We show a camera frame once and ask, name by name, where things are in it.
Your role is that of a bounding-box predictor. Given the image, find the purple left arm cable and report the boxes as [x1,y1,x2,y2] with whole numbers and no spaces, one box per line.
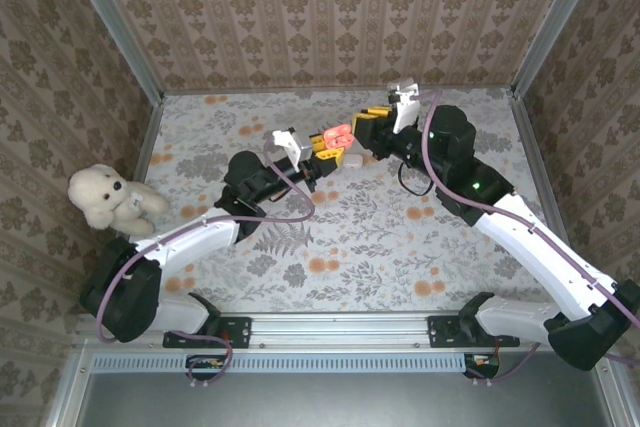
[97,139,316,388]

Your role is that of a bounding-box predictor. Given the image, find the aluminium mounting rail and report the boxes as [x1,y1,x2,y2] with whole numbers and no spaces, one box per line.
[74,310,609,349]

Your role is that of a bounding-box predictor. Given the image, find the grey metal sheet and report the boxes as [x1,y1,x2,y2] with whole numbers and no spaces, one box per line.
[74,351,615,427]

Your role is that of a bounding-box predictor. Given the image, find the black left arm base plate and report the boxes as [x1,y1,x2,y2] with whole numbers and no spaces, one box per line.
[163,315,251,349]

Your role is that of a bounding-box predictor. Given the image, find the thin black cable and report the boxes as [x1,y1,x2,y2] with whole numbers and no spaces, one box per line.
[397,161,432,197]

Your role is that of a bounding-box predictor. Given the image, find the aluminium frame bar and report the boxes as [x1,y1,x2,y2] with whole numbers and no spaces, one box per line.
[44,341,96,427]
[592,346,632,427]

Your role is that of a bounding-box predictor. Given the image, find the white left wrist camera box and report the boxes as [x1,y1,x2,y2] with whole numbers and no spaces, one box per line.
[271,127,312,172]

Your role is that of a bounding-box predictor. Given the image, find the white teddy bear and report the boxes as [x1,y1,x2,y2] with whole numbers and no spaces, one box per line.
[68,164,170,237]

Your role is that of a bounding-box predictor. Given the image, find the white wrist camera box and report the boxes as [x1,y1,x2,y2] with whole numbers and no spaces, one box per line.
[387,77,422,134]
[271,127,312,172]

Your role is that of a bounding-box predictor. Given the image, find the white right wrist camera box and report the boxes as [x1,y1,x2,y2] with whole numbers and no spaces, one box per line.
[387,77,422,134]

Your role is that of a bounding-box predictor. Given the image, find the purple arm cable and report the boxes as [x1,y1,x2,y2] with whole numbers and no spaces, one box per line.
[422,89,640,384]
[97,139,316,388]

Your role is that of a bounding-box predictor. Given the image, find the pink earbud charging case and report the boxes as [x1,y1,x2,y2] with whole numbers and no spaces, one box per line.
[323,122,356,151]

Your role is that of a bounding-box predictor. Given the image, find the black connector board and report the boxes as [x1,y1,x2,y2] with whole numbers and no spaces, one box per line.
[185,354,232,383]
[463,351,501,381]

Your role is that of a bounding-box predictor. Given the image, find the aluminium corner post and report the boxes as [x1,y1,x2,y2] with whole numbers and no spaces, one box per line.
[510,0,610,98]
[58,0,165,101]

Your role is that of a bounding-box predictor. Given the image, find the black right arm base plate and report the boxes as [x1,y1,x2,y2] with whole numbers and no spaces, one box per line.
[427,315,521,349]

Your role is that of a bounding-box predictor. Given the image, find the grey slotted cable duct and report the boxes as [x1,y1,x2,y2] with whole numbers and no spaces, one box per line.
[92,352,501,374]

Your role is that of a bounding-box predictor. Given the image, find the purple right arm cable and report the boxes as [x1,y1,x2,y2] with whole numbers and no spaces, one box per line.
[422,89,640,384]

